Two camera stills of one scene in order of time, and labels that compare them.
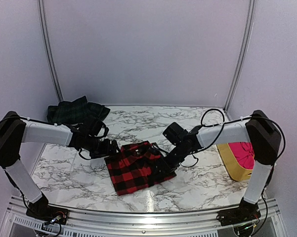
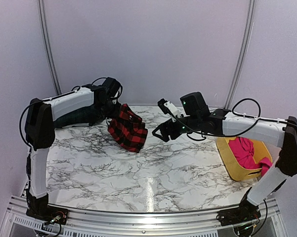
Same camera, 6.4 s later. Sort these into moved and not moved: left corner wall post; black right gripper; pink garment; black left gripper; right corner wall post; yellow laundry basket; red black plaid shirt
Moved: black right gripper; red black plaid shirt; black left gripper
Not moved: yellow laundry basket; right corner wall post; left corner wall post; pink garment
